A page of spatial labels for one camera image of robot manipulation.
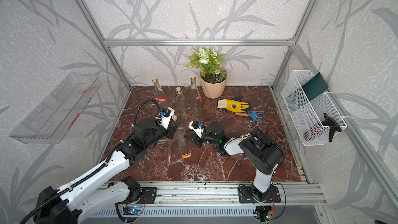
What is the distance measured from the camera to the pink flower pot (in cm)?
103

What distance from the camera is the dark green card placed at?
70cm

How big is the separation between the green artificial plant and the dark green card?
0.49 meters

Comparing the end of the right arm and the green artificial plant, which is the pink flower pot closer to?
the green artificial plant

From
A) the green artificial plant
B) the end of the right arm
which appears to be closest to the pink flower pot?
the green artificial plant

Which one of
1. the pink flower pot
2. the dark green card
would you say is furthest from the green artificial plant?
the dark green card

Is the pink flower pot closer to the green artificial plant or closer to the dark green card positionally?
the green artificial plant

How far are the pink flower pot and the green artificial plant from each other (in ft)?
0.06

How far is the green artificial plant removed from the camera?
0.96m
